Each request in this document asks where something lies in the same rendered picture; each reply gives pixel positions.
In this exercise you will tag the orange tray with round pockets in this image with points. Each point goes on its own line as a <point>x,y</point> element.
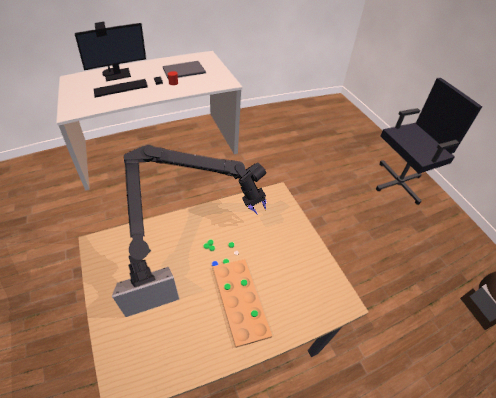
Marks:
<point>239,302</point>

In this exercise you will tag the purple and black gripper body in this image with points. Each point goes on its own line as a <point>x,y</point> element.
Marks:
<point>254,197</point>

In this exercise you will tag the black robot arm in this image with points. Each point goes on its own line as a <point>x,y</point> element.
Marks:
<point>140,273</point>

